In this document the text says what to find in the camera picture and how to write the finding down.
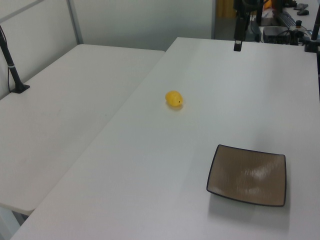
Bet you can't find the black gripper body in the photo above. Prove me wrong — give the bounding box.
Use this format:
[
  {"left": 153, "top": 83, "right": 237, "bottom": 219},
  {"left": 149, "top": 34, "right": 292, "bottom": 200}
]
[{"left": 234, "top": 9, "right": 251, "bottom": 43}]

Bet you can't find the yellow lemon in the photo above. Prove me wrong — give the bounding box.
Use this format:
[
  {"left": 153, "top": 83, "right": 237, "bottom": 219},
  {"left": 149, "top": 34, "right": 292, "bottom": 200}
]
[{"left": 164, "top": 90, "right": 185, "bottom": 109}]

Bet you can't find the brown square ceramic plate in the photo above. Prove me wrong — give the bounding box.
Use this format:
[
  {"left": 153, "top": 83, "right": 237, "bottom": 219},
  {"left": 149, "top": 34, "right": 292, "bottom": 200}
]
[{"left": 206, "top": 144, "right": 287, "bottom": 208}]

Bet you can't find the black upright monitor pole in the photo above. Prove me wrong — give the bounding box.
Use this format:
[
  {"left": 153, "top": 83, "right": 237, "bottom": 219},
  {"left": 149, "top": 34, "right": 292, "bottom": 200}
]
[{"left": 254, "top": 0, "right": 264, "bottom": 26}]

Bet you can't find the black control box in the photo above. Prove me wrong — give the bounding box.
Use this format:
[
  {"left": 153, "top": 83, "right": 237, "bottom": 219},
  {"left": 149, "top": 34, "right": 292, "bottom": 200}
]
[{"left": 262, "top": 25, "right": 293, "bottom": 45}]

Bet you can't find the black computer keyboard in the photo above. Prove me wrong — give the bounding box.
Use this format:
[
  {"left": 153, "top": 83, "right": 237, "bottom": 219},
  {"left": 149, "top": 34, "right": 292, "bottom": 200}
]
[{"left": 273, "top": 10, "right": 297, "bottom": 27}]

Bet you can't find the black clamp pole stand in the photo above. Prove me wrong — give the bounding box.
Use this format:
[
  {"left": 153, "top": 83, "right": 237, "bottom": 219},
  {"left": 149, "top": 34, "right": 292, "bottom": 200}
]
[{"left": 303, "top": 17, "right": 320, "bottom": 53}]

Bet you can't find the black camera pole with base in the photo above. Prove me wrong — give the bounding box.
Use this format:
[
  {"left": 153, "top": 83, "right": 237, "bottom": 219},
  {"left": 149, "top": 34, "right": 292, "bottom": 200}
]
[{"left": 0, "top": 24, "right": 31, "bottom": 95}]

